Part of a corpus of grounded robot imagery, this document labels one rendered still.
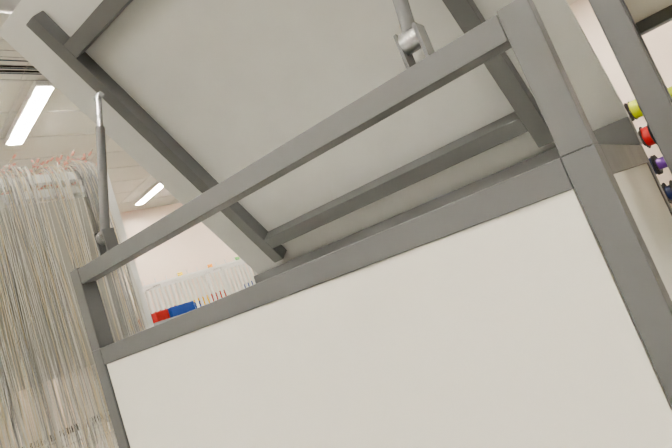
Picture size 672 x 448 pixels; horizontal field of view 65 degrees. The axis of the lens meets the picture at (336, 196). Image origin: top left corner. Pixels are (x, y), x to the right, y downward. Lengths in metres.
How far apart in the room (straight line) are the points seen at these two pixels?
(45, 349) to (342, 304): 1.24
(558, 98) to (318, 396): 0.59
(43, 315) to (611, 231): 1.65
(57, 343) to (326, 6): 1.30
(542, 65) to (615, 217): 0.20
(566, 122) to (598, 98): 0.57
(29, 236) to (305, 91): 1.06
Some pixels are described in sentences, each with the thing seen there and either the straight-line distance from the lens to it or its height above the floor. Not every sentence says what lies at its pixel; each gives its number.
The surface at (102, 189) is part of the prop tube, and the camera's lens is 1.37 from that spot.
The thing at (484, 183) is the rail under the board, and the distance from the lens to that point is 1.33.
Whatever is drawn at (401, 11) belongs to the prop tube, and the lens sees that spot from 0.80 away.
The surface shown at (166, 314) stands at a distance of 5.62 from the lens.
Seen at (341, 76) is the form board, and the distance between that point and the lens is 1.25.
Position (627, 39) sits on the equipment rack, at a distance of 0.85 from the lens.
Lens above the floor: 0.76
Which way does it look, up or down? 9 degrees up
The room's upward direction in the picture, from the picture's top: 20 degrees counter-clockwise
